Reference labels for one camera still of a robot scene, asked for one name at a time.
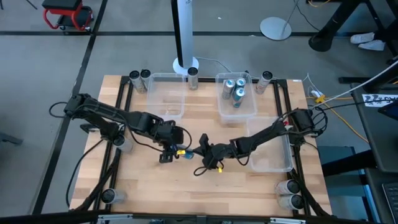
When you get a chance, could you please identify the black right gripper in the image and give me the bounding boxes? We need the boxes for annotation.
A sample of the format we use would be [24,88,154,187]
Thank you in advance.
[192,133,233,170]

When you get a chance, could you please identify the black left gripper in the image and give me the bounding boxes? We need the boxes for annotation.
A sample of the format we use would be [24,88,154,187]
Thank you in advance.
[154,119,187,164]

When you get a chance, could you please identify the clear plastic bin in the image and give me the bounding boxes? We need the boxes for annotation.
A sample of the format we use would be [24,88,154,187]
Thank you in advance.
[145,72,187,121]
[246,115,295,174]
[215,72,259,124]

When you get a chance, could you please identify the white red soda can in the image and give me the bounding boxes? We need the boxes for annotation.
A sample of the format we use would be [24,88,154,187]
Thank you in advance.
[101,188,127,205]
[274,179,301,196]
[112,134,134,153]
[254,70,274,95]

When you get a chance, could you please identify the white yellow soda can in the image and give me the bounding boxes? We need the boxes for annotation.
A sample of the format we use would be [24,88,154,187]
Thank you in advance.
[139,68,152,90]
[277,193,305,211]
[187,67,200,91]
[129,70,147,94]

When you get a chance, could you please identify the black floor tape strip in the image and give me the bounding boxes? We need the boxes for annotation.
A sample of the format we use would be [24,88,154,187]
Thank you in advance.
[0,30,312,37]
[30,0,109,215]

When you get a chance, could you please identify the silver round floor stand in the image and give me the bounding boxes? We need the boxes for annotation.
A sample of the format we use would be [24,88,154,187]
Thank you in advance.
[259,0,301,42]

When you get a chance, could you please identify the black rig crossbar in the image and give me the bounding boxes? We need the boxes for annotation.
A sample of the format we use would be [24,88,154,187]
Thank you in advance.
[0,210,398,224]

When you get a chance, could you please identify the black floor bar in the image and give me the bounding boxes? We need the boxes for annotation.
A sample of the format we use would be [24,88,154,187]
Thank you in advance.
[321,149,377,177]

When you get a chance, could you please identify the grey chair base leg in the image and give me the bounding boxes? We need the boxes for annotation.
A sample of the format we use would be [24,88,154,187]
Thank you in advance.
[0,132,24,146]

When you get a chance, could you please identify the black desk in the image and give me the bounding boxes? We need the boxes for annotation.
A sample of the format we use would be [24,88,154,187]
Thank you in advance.
[350,55,398,174]

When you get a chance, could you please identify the black desk leg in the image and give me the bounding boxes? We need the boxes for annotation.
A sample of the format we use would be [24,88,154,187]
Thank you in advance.
[308,0,398,53]

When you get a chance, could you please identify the white paper label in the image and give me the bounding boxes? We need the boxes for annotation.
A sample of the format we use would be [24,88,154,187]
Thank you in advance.
[361,93,398,108]

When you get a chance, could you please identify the red black rolling stool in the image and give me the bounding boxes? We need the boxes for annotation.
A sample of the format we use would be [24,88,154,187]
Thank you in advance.
[42,0,94,32]

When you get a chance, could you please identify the black tablet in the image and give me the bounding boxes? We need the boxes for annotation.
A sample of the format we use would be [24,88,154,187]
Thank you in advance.
[377,100,398,121]

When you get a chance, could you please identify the person's white shoe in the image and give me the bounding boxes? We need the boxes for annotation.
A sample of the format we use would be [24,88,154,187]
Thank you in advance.
[350,32,376,45]
[358,39,386,52]

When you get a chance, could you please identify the laptop keyboard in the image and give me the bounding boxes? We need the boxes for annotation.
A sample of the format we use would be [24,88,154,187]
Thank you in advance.
[381,182,398,224]

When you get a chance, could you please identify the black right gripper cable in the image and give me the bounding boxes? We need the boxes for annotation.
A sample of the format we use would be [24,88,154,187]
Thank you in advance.
[193,160,226,177]

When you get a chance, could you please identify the black aluminium table frame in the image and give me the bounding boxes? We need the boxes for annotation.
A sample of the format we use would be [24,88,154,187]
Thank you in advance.
[70,74,332,218]

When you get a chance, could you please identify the thin white fan cable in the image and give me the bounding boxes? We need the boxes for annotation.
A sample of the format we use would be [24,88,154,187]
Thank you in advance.
[194,56,280,80]

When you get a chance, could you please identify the grey arm base bracket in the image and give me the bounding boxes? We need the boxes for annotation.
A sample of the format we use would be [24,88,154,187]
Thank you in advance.
[80,123,103,134]

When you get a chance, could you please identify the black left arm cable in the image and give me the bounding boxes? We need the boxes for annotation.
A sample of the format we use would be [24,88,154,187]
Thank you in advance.
[65,138,105,208]

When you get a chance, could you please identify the yellow cable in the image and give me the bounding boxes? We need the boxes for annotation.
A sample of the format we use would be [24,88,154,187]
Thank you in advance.
[306,95,369,144]

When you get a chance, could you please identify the thick white cable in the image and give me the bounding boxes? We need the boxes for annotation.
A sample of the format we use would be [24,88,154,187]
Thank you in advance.
[310,58,398,110]

